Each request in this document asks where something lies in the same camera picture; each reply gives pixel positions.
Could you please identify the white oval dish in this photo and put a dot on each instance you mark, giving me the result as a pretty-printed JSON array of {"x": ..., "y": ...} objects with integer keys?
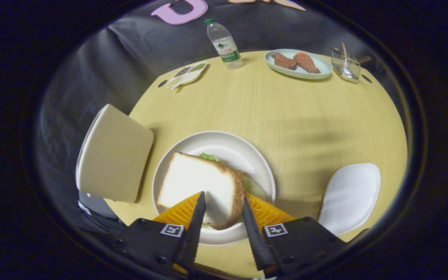
[{"x": 350, "y": 198}]

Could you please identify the clear plastic water bottle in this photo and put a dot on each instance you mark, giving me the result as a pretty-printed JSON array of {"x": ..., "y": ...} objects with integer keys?
[{"x": 224, "y": 44}]

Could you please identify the thin wooden stick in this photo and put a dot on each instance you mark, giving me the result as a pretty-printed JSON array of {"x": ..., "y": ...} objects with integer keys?
[{"x": 343, "y": 49}]

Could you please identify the green lettuce leaf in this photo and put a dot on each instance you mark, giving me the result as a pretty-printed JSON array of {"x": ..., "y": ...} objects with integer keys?
[{"x": 208, "y": 156}]

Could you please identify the toasted bread slice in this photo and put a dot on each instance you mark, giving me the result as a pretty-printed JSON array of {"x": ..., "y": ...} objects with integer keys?
[{"x": 200, "y": 182}]

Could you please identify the dark brown meat piece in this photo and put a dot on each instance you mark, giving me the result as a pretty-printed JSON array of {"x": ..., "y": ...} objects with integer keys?
[{"x": 284, "y": 61}]

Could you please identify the light blue round plate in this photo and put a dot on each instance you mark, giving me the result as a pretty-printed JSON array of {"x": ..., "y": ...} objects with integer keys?
[{"x": 325, "y": 66}]

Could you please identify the large white round plate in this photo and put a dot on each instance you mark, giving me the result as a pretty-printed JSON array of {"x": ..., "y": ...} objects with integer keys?
[{"x": 224, "y": 144}]

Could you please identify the cream toaster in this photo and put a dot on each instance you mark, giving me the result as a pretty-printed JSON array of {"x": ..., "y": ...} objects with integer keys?
[{"x": 113, "y": 155}]

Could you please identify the white divided seasoning dish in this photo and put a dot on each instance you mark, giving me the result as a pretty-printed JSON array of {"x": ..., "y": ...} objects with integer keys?
[{"x": 187, "y": 74}]

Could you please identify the clear glass utensil holder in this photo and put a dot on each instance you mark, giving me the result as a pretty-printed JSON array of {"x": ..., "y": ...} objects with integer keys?
[{"x": 346, "y": 68}]

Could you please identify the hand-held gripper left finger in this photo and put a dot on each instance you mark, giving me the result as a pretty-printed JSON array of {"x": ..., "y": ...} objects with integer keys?
[{"x": 193, "y": 233}]

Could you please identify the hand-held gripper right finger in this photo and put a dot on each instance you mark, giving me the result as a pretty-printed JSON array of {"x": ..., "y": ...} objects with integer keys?
[{"x": 253, "y": 233}]

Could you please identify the brown meat piece orange tip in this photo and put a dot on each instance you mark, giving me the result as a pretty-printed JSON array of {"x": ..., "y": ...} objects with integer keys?
[{"x": 305, "y": 62}]

